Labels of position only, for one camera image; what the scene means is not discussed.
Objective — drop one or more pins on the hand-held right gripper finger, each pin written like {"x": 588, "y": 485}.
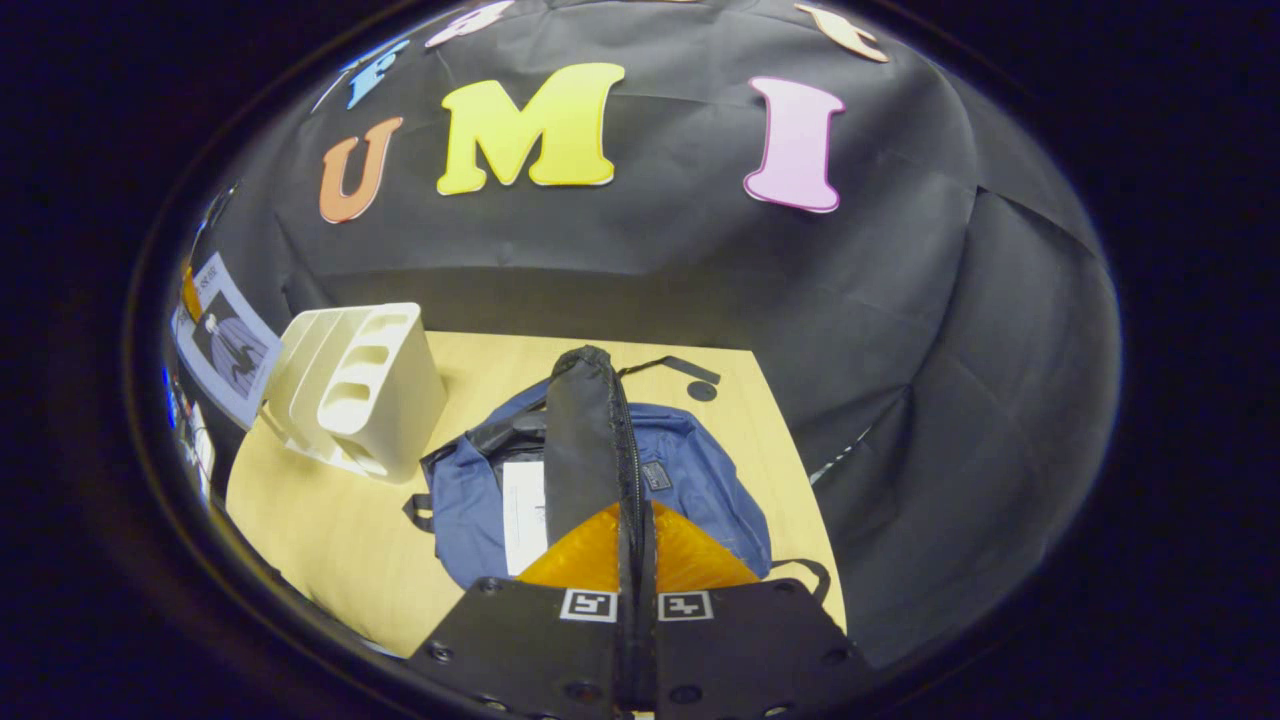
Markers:
{"x": 626, "y": 640}
{"x": 647, "y": 640}

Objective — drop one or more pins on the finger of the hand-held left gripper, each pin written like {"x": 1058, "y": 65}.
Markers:
{"x": 190, "y": 295}

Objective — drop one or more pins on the grey figure print book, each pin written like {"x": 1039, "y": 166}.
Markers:
{"x": 235, "y": 350}

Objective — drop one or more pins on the white book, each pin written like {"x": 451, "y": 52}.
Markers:
{"x": 523, "y": 520}

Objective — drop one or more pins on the blue and black schoolbag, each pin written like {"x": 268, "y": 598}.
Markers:
{"x": 690, "y": 480}

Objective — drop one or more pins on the cream plastic bookshelf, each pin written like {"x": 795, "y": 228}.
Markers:
{"x": 390, "y": 400}

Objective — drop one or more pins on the computer monitor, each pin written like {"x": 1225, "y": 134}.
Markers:
{"x": 203, "y": 450}

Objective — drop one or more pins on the black backdrop cloth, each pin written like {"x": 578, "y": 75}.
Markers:
{"x": 650, "y": 240}

